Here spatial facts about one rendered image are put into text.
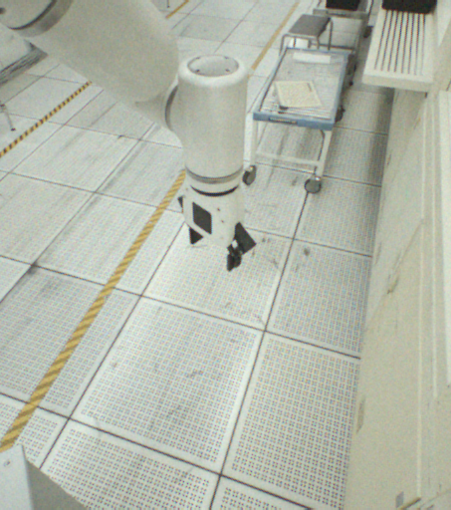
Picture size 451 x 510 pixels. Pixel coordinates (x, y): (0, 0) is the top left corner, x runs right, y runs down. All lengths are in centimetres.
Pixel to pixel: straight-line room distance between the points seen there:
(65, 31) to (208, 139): 23
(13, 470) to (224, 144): 66
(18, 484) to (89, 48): 70
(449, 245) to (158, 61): 83
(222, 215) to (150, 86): 24
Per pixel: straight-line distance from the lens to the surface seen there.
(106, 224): 231
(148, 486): 158
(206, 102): 50
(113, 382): 173
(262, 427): 162
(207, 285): 194
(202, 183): 56
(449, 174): 129
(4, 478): 87
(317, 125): 223
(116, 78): 40
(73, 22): 36
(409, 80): 190
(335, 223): 231
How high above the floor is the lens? 153
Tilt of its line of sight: 49 degrees down
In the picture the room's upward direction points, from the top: straight up
